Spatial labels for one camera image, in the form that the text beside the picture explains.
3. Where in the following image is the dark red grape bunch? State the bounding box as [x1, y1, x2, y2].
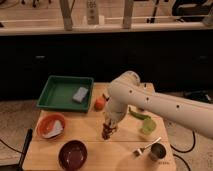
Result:
[102, 124, 117, 140]

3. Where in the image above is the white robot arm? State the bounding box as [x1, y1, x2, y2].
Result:
[105, 71, 213, 139]

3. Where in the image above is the orange tomato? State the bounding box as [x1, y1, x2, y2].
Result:
[94, 97, 106, 110]

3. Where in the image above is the green chili pepper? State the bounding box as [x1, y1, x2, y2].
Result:
[129, 107, 151, 120]

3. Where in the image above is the light green pear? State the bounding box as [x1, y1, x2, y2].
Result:
[142, 118, 156, 135]

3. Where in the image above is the grey sponge block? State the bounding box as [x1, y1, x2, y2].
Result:
[72, 87, 88, 103]

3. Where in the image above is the dark maroon bowl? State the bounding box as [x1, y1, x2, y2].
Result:
[58, 140, 87, 171]

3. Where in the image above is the small metal cup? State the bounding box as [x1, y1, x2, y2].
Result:
[150, 143, 166, 161]

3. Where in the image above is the white cloth in bowl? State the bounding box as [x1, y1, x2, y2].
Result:
[43, 120, 63, 138]

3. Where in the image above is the orange bowl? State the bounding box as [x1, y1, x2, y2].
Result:
[36, 113, 65, 140]

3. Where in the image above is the green plastic tray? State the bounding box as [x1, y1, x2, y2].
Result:
[37, 75, 94, 113]

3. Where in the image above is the black bar at table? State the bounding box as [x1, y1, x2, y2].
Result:
[18, 129, 33, 171]

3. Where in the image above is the dark blue object on floor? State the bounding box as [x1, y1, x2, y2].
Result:
[186, 91, 211, 103]

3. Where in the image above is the white remote on shelf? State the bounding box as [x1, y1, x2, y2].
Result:
[86, 0, 99, 25]

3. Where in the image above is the black cable right floor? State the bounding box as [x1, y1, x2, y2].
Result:
[170, 130, 198, 171]

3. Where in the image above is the black cable floor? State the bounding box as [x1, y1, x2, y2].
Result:
[0, 138, 24, 155]
[170, 130, 198, 171]

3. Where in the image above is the black cable left floor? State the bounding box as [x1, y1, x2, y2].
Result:
[0, 138, 24, 155]

